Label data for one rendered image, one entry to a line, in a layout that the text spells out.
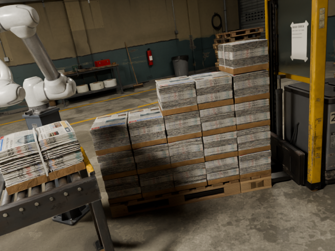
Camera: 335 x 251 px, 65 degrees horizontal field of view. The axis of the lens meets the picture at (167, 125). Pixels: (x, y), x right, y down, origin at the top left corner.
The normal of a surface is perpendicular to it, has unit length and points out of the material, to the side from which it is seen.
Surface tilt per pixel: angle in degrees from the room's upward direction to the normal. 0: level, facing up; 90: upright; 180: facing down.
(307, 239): 0
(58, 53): 90
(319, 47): 90
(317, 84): 90
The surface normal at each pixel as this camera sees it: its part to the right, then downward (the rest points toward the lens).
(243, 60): 0.11, 0.29
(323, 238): -0.15, -0.94
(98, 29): 0.43, 0.22
